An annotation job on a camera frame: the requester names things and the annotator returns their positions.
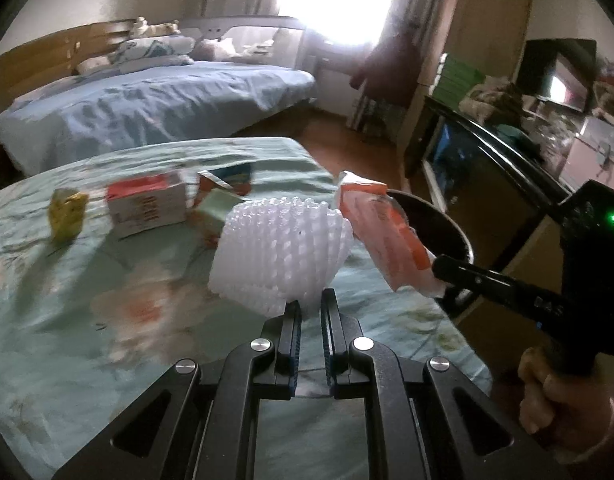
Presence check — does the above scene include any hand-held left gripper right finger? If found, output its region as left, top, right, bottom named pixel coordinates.
left=321, top=289, right=574, bottom=480

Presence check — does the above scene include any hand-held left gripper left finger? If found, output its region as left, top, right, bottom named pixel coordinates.
left=51, top=300, right=304, bottom=480

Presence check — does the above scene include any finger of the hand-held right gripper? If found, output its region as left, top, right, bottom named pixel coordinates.
left=431, top=254, right=542, bottom=320

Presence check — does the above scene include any white trash bin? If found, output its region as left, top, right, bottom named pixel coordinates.
left=386, top=189, right=476, bottom=317

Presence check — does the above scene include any white foam net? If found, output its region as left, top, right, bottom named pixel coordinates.
left=208, top=195, right=355, bottom=319

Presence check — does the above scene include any orange white snack packet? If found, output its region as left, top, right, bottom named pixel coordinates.
left=333, top=170, right=446, bottom=297

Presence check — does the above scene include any green box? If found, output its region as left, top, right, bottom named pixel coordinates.
left=189, top=187, right=248, bottom=229

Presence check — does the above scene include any red blue box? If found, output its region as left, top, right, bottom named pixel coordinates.
left=196, top=162, right=254, bottom=197

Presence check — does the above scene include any red white carton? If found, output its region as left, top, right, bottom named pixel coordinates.
left=106, top=171, right=188, bottom=240

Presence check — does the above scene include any yellow snack packet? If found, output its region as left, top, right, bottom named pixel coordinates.
left=47, top=187, right=91, bottom=242

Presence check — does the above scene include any person's right hand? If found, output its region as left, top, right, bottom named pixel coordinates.
left=517, top=345, right=614, bottom=456

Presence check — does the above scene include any black glass cabinet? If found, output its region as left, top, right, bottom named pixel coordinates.
left=404, top=95, right=580, bottom=321

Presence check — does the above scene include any pink cabinet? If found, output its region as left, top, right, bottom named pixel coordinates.
left=561, top=110, right=614, bottom=192

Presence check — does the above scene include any teal cloth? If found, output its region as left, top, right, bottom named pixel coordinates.
left=497, top=125, right=530, bottom=147

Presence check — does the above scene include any brown plush toy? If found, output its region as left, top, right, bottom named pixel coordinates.
left=462, top=80, right=534, bottom=127

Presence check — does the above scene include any coat rack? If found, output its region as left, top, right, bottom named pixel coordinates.
left=347, top=95, right=404, bottom=137

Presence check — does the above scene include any stack of green boxes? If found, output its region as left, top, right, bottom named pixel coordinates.
left=434, top=54, right=486, bottom=104

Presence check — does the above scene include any black television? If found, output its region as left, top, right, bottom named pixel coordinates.
left=517, top=37, right=598, bottom=114

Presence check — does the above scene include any dark red coat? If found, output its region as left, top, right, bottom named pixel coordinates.
left=349, top=30, right=428, bottom=107

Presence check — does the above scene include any wooden wardrobe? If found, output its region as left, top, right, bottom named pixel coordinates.
left=397, top=0, right=534, bottom=153

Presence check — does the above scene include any bed with blue sheet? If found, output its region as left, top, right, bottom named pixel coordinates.
left=0, top=59, right=316, bottom=177

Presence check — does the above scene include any pink plush toy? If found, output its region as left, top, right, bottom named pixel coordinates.
left=194, top=37, right=238, bottom=61

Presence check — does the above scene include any folded patterned blanket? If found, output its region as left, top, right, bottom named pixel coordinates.
left=112, top=35, right=196, bottom=66

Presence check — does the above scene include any bright window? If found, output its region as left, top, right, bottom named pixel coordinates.
left=277, top=0, right=394, bottom=47

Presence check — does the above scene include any small white pillow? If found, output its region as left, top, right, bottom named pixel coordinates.
left=77, top=55, right=113, bottom=74

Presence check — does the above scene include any wooden headboard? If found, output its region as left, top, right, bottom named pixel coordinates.
left=0, top=19, right=138, bottom=107

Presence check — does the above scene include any white crib rail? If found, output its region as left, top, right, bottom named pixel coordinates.
left=179, top=15, right=313, bottom=68

